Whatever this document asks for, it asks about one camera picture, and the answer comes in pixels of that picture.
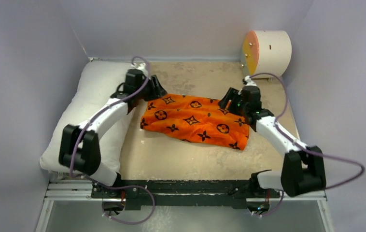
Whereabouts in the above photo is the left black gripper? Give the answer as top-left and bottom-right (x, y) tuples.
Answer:
(136, 75), (166, 102)

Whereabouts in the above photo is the orange patterned pillowcase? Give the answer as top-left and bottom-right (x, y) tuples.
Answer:
(140, 94), (250, 150)

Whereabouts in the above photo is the white pillow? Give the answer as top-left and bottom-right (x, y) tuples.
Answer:
(40, 61), (136, 173)

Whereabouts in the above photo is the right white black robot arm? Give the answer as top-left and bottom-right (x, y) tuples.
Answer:
(218, 86), (326, 197)

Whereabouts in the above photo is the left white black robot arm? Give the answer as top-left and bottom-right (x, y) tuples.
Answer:
(58, 68), (167, 198)

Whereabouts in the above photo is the white cylinder with orange face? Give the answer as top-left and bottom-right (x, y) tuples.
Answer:
(240, 30), (292, 77)

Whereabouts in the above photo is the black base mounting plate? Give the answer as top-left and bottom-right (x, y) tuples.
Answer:
(91, 180), (280, 210)

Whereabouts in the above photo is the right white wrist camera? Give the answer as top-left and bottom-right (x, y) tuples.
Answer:
(242, 75), (257, 87)

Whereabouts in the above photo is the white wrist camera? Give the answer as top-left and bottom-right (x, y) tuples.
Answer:
(131, 62), (149, 76)
(242, 75), (257, 87)

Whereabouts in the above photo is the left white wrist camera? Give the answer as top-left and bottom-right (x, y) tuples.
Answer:
(131, 62), (149, 76)

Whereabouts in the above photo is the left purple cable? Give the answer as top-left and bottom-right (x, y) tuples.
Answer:
(69, 56), (156, 225)

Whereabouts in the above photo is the purple cable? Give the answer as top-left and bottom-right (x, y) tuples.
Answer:
(243, 72), (366, 218)
(69, 56), (156, 225)

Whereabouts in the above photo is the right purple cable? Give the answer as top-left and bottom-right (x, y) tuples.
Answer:
(243, 72), (366, 218)

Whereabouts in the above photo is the aluminium rail frame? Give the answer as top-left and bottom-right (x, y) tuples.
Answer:
(36, 58), (335, 232)

